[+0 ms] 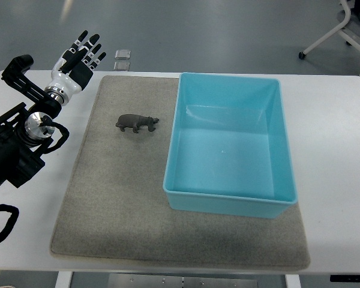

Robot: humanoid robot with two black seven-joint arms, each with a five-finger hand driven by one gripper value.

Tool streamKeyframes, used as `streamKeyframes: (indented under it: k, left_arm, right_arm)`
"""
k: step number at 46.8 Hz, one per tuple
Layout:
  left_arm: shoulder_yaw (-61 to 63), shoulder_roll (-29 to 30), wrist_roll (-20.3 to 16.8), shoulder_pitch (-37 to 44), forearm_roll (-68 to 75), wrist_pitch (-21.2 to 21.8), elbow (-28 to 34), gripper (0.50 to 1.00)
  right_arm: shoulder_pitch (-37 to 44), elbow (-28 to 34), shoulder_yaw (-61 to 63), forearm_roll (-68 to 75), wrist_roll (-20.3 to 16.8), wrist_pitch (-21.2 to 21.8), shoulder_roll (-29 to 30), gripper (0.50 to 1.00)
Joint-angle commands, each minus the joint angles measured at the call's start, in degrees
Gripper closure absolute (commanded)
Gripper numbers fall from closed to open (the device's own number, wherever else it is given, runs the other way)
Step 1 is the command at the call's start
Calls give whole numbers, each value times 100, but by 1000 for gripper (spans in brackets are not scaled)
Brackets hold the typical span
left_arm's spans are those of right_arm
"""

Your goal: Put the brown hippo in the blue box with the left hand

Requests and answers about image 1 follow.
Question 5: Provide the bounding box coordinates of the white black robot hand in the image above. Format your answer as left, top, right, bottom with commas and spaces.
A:
44, 30, 106, 106

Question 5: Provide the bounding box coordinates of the brown toy hippo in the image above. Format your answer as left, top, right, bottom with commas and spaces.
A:
115, 114, 159, 133

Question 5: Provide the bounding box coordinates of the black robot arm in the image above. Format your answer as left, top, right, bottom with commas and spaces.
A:
0, 55, 69, 188

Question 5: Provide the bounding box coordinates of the blue plastic box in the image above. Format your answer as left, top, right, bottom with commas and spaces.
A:
163, 73, 298, 218

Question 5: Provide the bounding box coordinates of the clear floor socket cover lower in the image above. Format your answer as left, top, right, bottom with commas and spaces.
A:
113, 61, 130, 71

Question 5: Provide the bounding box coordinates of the clear floor socket cover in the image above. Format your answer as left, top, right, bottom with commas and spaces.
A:
113, 61, 130, 71
115, 49, 131, 59

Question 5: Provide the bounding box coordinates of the grey felt mat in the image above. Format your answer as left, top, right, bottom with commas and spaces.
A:
50, 76, 310, 271

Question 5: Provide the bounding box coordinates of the white office chair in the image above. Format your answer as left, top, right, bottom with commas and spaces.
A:
298, 1, 360, 76

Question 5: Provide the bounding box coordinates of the black table control panel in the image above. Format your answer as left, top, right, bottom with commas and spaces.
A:
330, 275, 360, 283

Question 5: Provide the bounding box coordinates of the black cable loop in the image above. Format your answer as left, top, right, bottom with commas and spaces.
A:
0, 203, 20, 248

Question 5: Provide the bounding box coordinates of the metal table base plate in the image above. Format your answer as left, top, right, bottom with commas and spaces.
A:
107, 274, 259, 288

